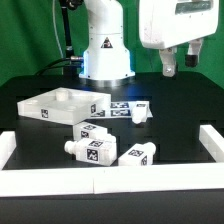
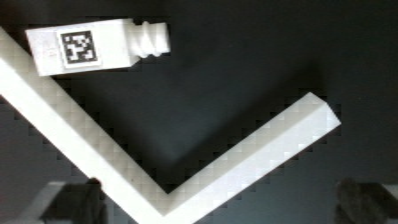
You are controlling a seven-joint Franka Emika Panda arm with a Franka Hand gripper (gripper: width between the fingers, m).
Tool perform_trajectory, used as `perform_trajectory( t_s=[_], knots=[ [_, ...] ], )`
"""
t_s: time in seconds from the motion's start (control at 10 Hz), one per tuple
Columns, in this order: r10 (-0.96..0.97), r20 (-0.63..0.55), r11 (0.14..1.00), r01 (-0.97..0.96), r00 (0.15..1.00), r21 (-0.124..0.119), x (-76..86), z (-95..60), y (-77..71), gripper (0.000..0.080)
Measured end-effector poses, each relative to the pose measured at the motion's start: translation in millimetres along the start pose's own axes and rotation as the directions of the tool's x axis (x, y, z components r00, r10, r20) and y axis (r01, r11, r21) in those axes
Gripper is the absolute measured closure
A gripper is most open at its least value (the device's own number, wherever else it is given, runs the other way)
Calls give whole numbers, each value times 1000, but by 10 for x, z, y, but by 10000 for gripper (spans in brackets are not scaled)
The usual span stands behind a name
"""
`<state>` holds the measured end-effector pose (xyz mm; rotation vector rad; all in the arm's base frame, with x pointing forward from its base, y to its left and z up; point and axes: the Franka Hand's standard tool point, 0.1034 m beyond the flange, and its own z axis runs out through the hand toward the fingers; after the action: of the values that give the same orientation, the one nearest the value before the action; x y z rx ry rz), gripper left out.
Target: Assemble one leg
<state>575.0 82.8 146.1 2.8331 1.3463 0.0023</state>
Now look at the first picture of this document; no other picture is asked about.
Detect black cables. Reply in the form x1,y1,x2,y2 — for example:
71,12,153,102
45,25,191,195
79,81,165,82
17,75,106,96
34,57,84,76

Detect white U-shaped fence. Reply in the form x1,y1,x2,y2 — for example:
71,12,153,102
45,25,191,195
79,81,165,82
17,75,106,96
0,131,224,197

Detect paper sheet with markers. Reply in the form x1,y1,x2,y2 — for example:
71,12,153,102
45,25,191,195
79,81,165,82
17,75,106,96
89,100,154,119

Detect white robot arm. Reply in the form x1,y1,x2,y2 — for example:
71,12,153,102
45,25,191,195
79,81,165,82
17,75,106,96
80,0,219,85

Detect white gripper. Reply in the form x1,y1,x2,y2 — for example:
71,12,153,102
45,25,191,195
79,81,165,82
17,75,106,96
139,0,219,77

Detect black pole stand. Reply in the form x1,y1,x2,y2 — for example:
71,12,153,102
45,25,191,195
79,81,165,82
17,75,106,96
59,0,84,76

